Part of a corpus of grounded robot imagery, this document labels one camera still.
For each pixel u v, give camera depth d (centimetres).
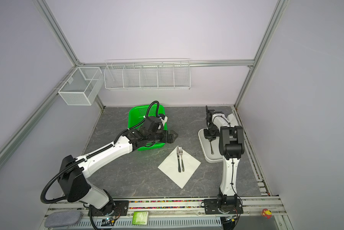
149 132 60
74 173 41
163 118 72
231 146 58
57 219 69
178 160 91
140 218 69
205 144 95
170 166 88
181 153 94
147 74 99
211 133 89
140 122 62
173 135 71
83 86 97
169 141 70
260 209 74
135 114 108
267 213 68
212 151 94
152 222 71
